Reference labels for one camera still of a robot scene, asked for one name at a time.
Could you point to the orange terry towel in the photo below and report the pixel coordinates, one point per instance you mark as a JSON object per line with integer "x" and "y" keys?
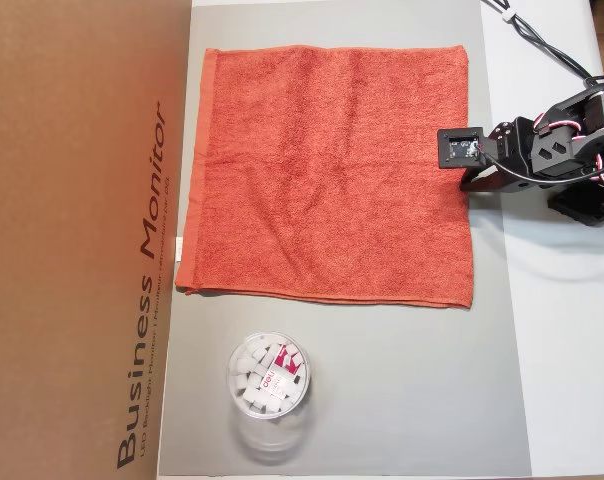
{"x": 332, "y": 175}

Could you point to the clear plastic jar white cubes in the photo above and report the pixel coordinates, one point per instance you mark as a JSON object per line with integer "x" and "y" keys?
{"x": 269, "y": 380}

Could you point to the brown cardboard monitor box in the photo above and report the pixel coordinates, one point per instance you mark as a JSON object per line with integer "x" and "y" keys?
{"x": 57, "y": 225}

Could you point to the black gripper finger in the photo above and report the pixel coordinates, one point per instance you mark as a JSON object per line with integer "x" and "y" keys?
{"x": 502, "y": 185}
{"x": 484, "y": 171}

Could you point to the red white paper insert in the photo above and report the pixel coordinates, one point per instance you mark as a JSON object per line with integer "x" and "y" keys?
{"x": 282, "y": 372}

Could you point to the grey table mat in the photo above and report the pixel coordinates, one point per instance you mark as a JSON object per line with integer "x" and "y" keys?
{"x": 382, "y": 390}

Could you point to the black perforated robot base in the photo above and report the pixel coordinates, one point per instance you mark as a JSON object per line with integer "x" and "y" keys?
{"x": 577, "y": 210}

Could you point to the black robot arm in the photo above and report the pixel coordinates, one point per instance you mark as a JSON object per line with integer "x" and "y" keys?
{"x": 562, "y": 112}

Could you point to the white towel label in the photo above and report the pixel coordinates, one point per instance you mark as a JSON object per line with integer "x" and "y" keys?
{"x": 178, "y": 248}

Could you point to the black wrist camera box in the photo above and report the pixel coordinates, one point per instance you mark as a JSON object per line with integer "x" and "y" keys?
{"x": 459, "y": 147}

